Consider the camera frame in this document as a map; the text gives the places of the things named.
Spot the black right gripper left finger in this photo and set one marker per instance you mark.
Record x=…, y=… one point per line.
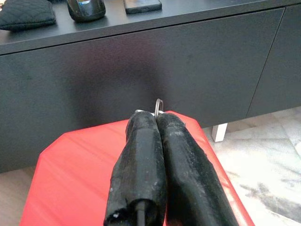
x=138, y=164

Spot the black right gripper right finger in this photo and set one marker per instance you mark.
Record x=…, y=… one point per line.
x=190, y=179

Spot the red plastic stool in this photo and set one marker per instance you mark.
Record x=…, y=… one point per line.
x=77, y=169

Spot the black low cabinet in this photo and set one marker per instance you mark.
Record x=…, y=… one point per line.
x=164, y=58

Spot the black smartphone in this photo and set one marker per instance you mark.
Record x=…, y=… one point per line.
x=142, y=5

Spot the glossy black rounded object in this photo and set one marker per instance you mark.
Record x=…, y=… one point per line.
x=85, y=10

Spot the black quilted pouch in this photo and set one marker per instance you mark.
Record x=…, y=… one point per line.
x=23, y=14

